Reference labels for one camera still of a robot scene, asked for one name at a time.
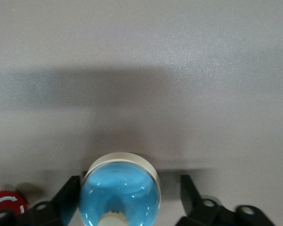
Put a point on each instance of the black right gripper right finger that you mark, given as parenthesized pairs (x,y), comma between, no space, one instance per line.
(191,197)

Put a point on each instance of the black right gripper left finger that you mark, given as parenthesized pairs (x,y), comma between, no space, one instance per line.
(61,202)

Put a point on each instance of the blue dome call bell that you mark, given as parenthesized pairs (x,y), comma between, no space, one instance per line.
(118,188)

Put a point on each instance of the red yellow emergency stop button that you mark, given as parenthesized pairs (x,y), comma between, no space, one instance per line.
(7,200)

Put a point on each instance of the brown table mat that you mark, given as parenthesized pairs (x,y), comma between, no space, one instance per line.
(202,58)

